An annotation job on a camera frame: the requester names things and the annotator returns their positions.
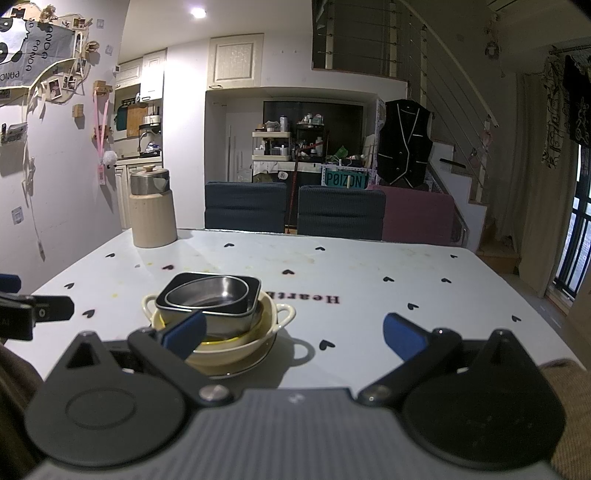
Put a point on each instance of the teal licence plate sign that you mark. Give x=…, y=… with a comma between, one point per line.
x=346, y=179

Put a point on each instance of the white shelf cart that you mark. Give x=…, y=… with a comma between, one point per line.
x=271, y=145

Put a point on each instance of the square steel bowl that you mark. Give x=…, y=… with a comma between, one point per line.
x=231, y=323

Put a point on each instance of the patterned cream curtain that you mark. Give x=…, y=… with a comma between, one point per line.
x=556, y=115

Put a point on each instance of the maroon chair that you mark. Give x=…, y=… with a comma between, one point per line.
x=415, y=217

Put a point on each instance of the wall poster with photos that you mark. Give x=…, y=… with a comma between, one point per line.
x=37, y=50

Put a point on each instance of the small rounded steel bowl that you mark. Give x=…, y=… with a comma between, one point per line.
x=217, y=290

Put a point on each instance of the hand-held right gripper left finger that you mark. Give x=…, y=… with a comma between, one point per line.
x=187, y=332

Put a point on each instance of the beige curtain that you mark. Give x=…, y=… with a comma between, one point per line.
x=540, y=207

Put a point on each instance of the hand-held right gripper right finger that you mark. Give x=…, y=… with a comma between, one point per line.
x=404, y=334

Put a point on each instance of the ceiling light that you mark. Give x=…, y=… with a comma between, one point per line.
x=198, y=12

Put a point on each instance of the white heart print tablecloth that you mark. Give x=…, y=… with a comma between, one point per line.
x=369, y=277

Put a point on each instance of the white upper kitchen cabinets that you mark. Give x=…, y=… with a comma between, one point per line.
x=138, y=74

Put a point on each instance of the floral yellow-rimmed bowl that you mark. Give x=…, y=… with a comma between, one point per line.
x=226, y=341

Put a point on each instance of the tan woven cloth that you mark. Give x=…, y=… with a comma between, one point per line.
x=570, y=415

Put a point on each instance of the dark brown cloth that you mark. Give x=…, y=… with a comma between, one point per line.
x=18, y=392

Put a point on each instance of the wooden cutting board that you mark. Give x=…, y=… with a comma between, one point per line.
x=137, y=121

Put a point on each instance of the beige canister with steel lid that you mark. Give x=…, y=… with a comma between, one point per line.
x=152, y=221

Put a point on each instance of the black shelf rack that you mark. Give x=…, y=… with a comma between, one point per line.
x=311, y=143

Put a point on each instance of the metal stair railing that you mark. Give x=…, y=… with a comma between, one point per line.
x=415, y=50

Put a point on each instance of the white kitchen cabinets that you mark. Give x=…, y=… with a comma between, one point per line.
x=122, y=198
x=138, y=74

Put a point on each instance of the white fluffy pompom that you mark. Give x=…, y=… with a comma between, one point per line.
x=110, y=157

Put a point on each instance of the white lower kitchen cabinets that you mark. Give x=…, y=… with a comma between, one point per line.
x=122, y=198

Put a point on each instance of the black vest with white trim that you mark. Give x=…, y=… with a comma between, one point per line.
x=404, y=143

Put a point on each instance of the navy blue chair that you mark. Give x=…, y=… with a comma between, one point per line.
x=341, y=212
x=244, y=207

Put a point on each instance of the white staircase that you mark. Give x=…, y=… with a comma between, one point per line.
x=461, y=194

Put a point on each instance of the cream overhead cabinet door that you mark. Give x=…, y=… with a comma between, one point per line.
x=235, y=60

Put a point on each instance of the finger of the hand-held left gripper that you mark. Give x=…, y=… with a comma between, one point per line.
x=9, y=282
x=53, y=309

